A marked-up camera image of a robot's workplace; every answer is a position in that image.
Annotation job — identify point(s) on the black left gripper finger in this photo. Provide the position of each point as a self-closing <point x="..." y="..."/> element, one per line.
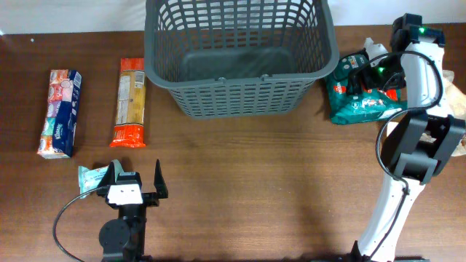
<point x="159" y="182"/>
<point x="107" y="180"/>

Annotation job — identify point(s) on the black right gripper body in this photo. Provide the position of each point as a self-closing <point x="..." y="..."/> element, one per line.
<point x="386" y="74"/>

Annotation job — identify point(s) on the green Nescafe coffee bag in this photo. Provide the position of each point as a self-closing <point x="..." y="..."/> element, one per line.
<point x="352" y="107"/>

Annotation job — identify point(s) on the blue Kleenex tissue pack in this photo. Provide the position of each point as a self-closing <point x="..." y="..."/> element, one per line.
<point x="58" y="134"/>

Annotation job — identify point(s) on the beige clear powder bag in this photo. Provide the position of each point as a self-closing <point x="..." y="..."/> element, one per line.
<point x="454" y="96"/>

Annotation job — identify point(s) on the beige brown snack bag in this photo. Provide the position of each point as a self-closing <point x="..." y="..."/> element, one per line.
<point x="458" y="151"/>

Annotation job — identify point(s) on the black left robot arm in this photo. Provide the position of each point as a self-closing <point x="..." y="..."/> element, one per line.
<point x="123" y="238"/>

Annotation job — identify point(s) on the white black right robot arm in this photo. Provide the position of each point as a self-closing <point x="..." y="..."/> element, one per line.
<point x="422" y="142"/>

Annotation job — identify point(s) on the small teal wrapper packet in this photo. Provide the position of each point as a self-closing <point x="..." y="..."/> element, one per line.
<point x="89" y="179"/>

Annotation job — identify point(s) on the orange spaghetti packet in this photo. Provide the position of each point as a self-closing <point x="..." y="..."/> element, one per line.
<point x="130" y="106"/>

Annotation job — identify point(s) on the grey plastic basket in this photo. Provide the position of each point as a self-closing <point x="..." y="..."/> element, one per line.
<point x="238" y="58"/>

